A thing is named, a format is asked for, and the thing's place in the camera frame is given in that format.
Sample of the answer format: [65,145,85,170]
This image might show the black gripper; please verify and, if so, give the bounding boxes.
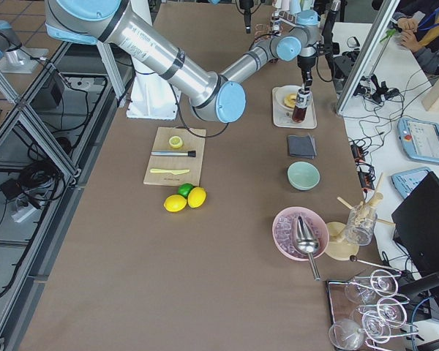
[297,40,331,94]

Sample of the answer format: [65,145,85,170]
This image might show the tea bottle top rack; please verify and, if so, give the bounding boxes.
[291,86,312,123]

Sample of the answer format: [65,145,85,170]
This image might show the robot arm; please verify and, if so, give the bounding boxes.
[199,0,266,15]
[45,1,322,124]

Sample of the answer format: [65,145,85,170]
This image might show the cream serving tray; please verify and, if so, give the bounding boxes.
[271,87,318,129]

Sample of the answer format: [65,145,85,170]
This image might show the wine glass rack tray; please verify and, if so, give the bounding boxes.
[329,261,419,350]

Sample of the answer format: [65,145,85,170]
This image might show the white plate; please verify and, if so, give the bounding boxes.
[274,85,300,110]

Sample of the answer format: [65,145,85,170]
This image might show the glazed donut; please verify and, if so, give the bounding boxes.
[283,94,296,109]

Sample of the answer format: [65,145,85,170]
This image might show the grey folded cloth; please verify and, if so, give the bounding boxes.
[287,135,317,159]

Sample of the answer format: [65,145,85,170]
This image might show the green bowl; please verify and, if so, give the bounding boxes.
[287,162,320,191]

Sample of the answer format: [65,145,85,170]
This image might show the person at desk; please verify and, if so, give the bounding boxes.
[392,1,439,75]

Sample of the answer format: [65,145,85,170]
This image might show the blue teach pendant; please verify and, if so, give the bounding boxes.
[397,117,439,164]
[391,167,432,199]

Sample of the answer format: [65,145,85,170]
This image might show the steel muddler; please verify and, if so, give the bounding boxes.
[151,150,197,157]

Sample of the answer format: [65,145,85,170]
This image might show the half lemon slice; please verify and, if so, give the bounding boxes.
[168,135,184,150]

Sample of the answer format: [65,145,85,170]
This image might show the glass jar with sticks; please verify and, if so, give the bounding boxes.
[343,192,383,246]

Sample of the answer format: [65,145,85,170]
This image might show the pink bowl of ice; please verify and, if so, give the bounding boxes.
[272,206,329,262]

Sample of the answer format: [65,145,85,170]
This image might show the yellow lemon far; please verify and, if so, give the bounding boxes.
[187,186,207,208]

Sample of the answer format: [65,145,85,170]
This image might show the metal ice scoop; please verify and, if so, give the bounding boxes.
[291,215,321,281]

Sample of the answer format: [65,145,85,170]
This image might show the green lime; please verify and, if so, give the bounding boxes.
[177,183,195,198]

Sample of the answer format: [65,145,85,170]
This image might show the wooden cup stand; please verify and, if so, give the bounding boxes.
[325,173,395,260]

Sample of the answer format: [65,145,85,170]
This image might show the yellow plastic knife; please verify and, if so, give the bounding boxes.
[149,168,190,176]

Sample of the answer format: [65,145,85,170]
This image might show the yellow lemon near board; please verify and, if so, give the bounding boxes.
[163,194,187,213]

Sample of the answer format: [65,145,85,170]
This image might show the black monitor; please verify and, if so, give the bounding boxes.
[391,172,439,275]

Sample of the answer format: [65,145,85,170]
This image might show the copper wire bottle rack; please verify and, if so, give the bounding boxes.
[253,15,282,43]

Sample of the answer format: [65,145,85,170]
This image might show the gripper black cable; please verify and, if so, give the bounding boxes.
[173,83,231,139]

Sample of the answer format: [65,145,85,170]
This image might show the aluminium frame post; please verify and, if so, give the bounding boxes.
[335,0,399,116]

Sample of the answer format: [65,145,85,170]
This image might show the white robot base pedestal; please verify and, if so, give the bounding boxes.
[127,58,181,121]

